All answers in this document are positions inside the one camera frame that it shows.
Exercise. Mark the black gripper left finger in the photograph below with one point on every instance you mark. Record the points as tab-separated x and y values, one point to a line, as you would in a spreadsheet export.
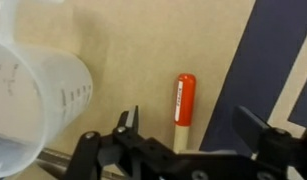
130	119

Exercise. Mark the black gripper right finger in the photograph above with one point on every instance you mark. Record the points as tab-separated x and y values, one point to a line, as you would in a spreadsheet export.
251	129

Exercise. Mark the orange capped marker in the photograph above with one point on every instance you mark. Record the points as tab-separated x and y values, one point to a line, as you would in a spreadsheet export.
184	105

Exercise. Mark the cardboard box under jug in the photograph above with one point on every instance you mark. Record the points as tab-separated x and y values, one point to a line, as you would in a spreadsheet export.
242	52

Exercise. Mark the clear plastic measuring jug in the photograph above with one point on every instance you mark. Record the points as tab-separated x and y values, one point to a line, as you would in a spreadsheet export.
42	90

